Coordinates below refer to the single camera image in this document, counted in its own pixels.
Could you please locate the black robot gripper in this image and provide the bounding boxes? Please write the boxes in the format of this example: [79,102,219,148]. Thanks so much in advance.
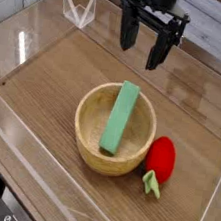
[120,0,191,70]

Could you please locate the light wooden bowl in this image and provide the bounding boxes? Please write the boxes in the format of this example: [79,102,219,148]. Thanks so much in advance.
[74,82,157,177]

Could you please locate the clear acrylic tray walls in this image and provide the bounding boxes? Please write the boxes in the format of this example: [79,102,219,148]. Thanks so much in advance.
[0,0,221,221]

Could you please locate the long green block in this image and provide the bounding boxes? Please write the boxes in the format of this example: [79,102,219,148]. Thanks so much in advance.
[99,81,140,155]

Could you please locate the red felt strawberry toy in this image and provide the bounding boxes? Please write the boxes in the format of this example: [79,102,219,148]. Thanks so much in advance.
[142,136,176,199]

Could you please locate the clear acrylic corner bracket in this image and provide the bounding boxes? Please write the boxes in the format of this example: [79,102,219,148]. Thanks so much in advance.
[62,0,97,29]

